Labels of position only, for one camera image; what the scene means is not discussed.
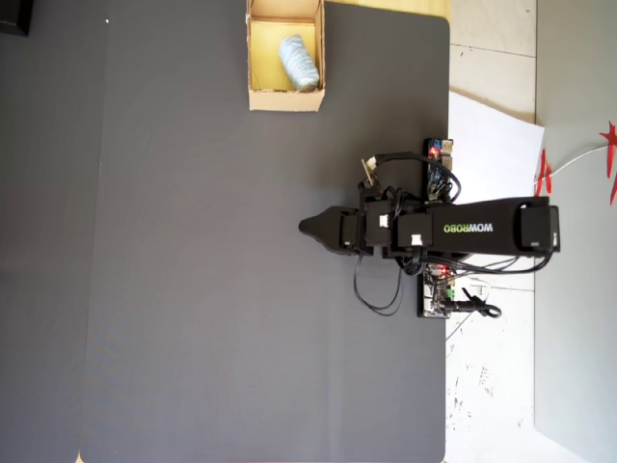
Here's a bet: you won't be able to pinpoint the blue controller board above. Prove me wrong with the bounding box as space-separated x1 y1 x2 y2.
422 137 456 203

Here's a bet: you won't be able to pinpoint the black looped servo cable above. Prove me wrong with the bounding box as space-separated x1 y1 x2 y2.
352 252 407 317

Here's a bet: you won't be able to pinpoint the black barrel power connector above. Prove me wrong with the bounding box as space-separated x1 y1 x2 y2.
450 286 503 320

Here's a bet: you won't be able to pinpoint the white wire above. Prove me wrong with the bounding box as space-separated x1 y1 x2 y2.
548 145 610 178

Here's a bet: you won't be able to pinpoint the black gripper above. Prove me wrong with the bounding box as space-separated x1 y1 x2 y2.
298 204 375 258

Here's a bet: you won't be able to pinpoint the black arm base cables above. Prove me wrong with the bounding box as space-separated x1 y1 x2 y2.
394 253 554 279

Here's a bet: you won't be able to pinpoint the black box corner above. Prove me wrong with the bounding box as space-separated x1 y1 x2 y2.
0 0 32 37

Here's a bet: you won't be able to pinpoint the light blue block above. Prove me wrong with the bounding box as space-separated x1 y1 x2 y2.
279 33 321 93

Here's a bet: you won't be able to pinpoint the controller board with green terminal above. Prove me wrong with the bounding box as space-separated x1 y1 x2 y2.
416 263 457 320

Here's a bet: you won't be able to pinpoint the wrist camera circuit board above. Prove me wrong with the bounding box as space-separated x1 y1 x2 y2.
360 157 381 193

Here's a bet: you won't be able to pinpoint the large black textured mat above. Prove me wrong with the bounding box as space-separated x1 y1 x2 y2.
78 0 452 463

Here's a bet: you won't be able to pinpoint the black camera USB cable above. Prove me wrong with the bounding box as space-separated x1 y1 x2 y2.
371 150 434 171

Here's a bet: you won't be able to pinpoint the white paper sheet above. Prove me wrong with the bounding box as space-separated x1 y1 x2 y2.
447 90 548 206

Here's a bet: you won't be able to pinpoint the open cardboard box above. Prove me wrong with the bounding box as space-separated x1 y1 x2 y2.
246 0 327 114

